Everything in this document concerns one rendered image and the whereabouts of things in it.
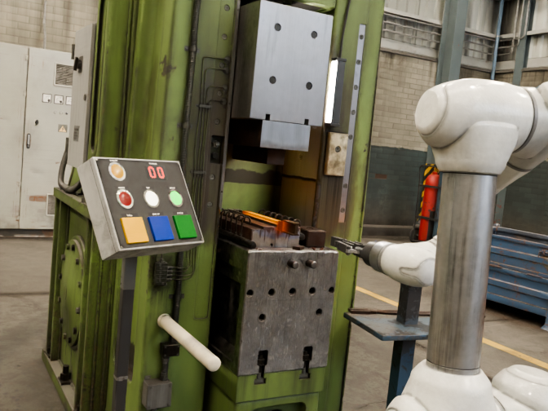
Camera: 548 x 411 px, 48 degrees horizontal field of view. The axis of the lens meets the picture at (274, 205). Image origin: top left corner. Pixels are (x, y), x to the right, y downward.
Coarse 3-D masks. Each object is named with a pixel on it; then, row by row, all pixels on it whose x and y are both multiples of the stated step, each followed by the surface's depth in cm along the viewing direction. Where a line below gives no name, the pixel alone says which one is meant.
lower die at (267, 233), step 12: (240, 216) 244; (252, 216) 239; (228, 228) 234; (240, 228) 226; (252, 228) 219; (264, 228) 220; (276, 228) 222; (252, 240) 218; (264, 240) 220; (276, 240) 223; (288, 240) 225
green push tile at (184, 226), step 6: (174, 216) 185; (180, 216) 187; (186, 216) 189; (174, 222) 185; (180, 222) 186; (186, 222) 188; (192, 222) 191; (180, 228) 185; (186, 228) 187; (192, 228) 189; (180, 234) 184; (186, 234) 186; (192, 234) 188
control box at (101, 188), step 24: (96, 168) 170; (144, 168) 185; (168, 168) 193; (96, 192) 170; (144, 192) 180; (168, 192) 188; (96, 216) 170; (120, 216) 170; (144, 216) 177; (168, 216) 184; (192, 216) 193; (96, 240) 171; (120, 240) 167; (192, 240) 189
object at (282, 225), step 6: (258, 216) 237; (264, 216) 236; (276, 222) 224; (282, 222) 221; (288, 222) 218; (294, 222) 218; (282, 228) 222; (288, 228) 219; (294, 228) 215; (294, 234) 215
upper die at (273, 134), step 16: (240, 128) 229; (256, 128) 217; (272, 128) 216; (288, 128) 219; (304, 128) 222; (240, 144) 228; (256, 144) 217; (272, 144) 217; (288, 144) 220; (304, 144) 223
